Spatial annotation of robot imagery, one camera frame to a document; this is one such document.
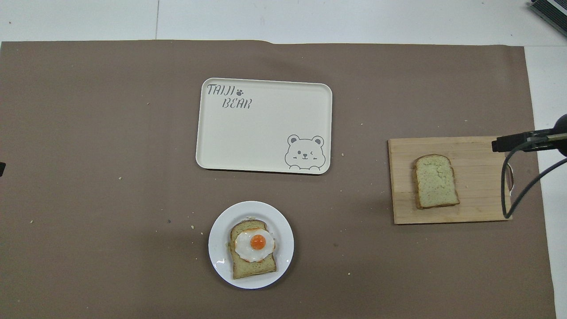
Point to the plain bread slice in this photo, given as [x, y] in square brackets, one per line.
[436, 184]

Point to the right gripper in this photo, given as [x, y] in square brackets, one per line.
[561, 135]

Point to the fried egg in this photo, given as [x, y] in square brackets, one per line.
[248, 250]

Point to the white round plate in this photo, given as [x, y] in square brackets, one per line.
[284, 248]

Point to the bread slice under fried egg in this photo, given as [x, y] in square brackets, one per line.
[254, 270]

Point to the cream tray with bear print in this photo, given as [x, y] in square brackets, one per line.
[261, 128]

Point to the wooden cutting board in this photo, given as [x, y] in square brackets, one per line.
[478, 199]

